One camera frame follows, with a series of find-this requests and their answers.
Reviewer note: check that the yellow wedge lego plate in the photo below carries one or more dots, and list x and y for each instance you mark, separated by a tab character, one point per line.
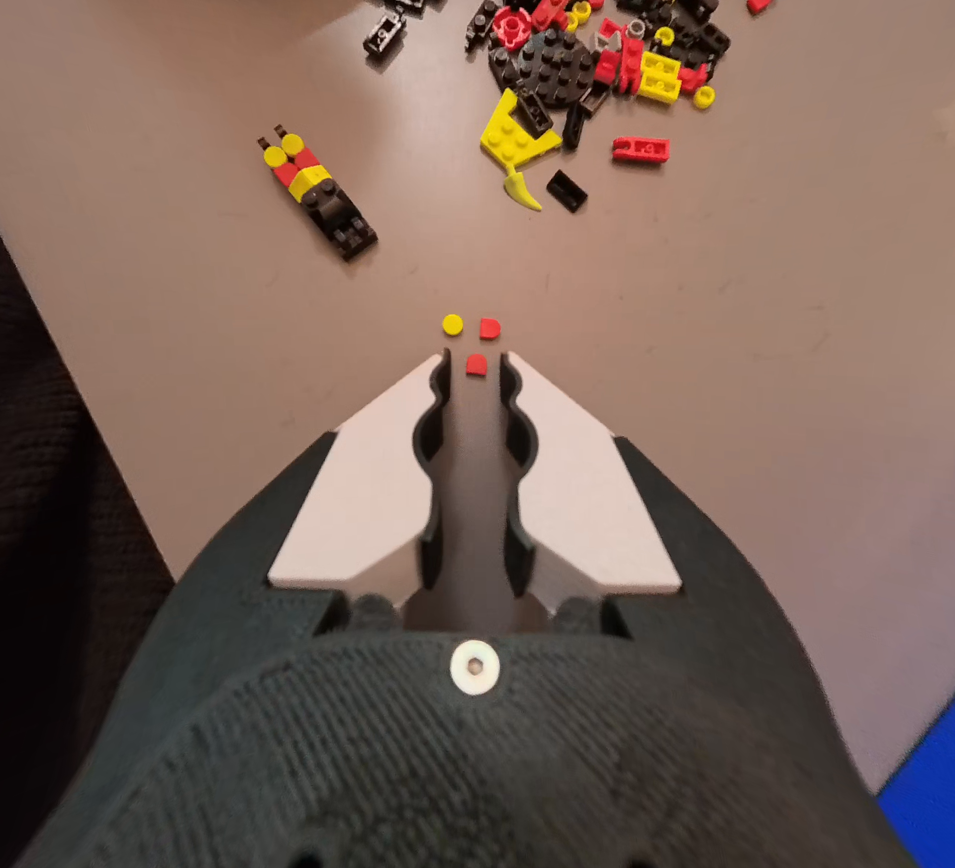
511	137

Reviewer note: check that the red half-round lego tile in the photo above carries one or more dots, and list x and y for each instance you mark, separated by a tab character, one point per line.
489	328
476	364

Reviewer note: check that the yellow-green lego horn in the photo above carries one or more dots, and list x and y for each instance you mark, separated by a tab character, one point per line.
522	195

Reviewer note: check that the pile of lego pieces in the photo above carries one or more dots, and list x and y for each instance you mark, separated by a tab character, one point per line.
552	62

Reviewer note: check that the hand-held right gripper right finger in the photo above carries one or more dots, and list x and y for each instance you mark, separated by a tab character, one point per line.
589	510

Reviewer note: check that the red lego clip plate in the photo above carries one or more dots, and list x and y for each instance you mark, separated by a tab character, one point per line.
640	149

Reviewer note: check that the yellow round lego tile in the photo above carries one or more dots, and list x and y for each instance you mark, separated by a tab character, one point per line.
452	324

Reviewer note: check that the small black lego tile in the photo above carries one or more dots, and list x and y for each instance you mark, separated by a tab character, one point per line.
567	190

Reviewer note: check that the blue plastic box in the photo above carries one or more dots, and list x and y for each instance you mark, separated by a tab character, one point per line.
921	801

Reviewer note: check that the partly built lego model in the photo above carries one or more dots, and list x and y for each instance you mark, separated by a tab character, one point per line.
324	200

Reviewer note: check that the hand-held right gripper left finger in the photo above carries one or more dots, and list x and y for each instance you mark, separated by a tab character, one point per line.
358	502

